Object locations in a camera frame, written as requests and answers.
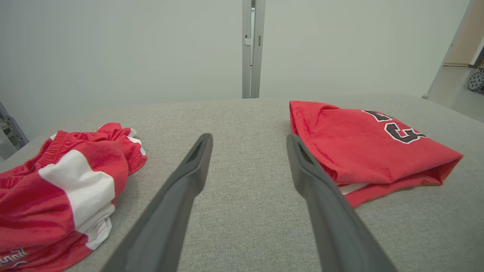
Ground red shorts with white patches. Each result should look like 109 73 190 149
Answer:
0 122 147 272

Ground grey double partition post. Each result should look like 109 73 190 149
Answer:
242 0 266 99

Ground grey post with bracket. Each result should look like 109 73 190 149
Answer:
0 101 29 160

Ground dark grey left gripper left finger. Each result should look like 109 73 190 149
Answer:
100 133 214 272

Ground grey perforated wheel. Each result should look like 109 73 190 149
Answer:
467 70 484 92

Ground red jersey with black lettering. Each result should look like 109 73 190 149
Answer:
289 100 464 208

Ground slanted grey partition post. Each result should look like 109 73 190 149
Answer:
421 0 484 101

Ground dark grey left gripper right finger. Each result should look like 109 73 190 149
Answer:
286 133 398 272

